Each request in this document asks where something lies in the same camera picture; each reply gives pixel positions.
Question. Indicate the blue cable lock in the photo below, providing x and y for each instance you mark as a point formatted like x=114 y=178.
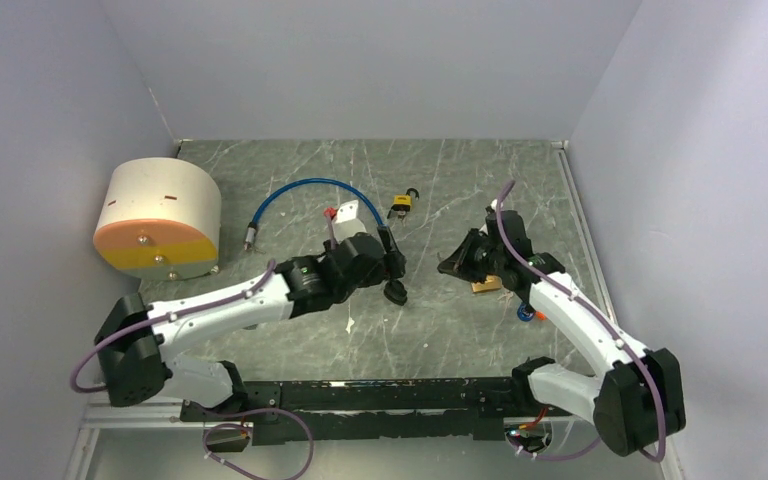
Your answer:
x=317 y=189

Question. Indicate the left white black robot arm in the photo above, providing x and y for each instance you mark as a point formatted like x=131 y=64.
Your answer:
x=141 y=346

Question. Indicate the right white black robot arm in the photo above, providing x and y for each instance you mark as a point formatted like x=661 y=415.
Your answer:
x=634 y=397

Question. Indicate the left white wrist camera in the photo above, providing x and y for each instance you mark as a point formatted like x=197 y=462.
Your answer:
x=343 y=222

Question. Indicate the yellow black padlock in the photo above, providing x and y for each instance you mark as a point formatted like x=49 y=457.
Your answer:
x=402 y=205

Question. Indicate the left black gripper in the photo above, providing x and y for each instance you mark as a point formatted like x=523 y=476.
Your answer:
x=391 y=267

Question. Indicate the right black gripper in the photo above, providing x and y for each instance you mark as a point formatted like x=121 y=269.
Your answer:
x=459 y=263

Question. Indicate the beige yellow cylinder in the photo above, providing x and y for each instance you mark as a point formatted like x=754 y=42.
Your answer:
x=160 y=220

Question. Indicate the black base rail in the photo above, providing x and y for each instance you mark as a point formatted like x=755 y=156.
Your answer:
x=482 y=408

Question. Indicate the brass padlock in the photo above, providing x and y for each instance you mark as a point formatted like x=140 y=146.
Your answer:
x=490 y=284

